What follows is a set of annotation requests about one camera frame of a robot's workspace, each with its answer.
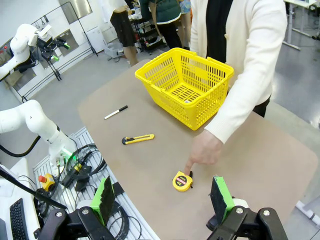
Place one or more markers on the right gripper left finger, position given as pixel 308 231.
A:
pixel 100 202

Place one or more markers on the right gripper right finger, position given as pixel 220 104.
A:
pixel 221 200

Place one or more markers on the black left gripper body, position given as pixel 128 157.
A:
pixel 48 47

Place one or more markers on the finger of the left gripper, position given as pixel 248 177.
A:
pixel 55 57
pixel 65 45

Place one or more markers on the yellow tape measure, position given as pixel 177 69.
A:
pixel 181 182

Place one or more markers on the person's left forearm white sleeve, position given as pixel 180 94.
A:
pixel 240 110

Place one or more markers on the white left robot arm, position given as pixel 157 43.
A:
pixel 37 122

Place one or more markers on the yellow plastic shopping basket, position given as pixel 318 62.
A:
pixel 166 101

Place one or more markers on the person in white cardigan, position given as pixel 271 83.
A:
pixel 250 30

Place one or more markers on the person's left hand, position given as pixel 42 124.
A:
pixel 205 150

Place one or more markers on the white box appliance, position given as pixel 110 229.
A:
pixel 96 40

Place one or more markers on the yellow emergency stop button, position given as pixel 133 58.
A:
pixel 47 183

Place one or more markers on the yellow black utility knife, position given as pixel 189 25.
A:
pixel 140 139

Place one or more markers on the black diagonal rod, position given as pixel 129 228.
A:
pixel 25 185

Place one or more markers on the white pen with black cap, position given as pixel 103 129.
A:
pixel 116 112

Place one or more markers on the black keyboard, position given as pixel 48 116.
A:
pixel 18 220

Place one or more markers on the figure in dark green jacket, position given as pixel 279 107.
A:
pixel 165 10

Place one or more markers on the figure in blue patterned garment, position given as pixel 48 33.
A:
pixel 185 6

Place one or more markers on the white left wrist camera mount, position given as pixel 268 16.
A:
pixel 45 31

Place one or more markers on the aluminium rail base plate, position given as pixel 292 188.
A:
pixel 80 136

